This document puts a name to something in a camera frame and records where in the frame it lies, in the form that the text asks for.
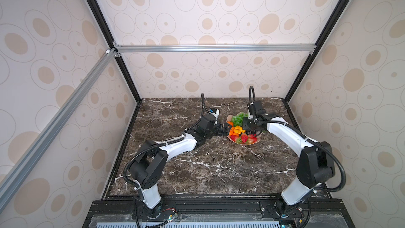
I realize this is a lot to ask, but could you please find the strawberry with leaves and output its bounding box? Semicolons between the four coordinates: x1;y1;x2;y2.
230;135;240;143

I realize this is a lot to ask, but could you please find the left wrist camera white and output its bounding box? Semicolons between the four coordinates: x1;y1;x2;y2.
207;108;220;120

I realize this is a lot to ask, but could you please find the diagonal aluminium rail left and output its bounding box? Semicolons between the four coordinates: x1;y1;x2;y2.
1;47;117;211

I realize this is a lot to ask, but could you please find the black frame post right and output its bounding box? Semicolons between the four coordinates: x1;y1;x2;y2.
284;0;365;103

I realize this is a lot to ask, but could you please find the black frame post left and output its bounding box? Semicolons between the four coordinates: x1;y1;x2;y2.
74;0;142;103

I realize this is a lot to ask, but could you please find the small yellow lemon top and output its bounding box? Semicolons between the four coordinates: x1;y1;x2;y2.
234;126;242;134

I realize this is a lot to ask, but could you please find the pink scalloped fruit bowl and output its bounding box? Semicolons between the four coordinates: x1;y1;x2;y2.
226;112;262;146

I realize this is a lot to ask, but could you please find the black frame post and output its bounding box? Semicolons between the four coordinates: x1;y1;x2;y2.
74;0;142;103
284;0;365;103

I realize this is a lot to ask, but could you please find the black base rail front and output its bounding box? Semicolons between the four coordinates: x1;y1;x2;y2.
83;195;354;228

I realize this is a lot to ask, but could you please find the strawberry red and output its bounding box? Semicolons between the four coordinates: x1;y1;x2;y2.
240;133;248;143
247;135;257;145

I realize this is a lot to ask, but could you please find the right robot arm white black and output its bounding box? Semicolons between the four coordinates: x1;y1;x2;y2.
242;86;347;218

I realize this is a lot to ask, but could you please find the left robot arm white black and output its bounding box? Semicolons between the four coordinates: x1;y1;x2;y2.
122;94;231;219

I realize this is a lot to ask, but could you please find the green grape bunch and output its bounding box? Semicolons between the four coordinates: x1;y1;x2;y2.
231;113;248;127

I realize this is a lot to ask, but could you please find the horizontal aluminium rail back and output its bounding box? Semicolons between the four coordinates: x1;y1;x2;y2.
107;43;316;55

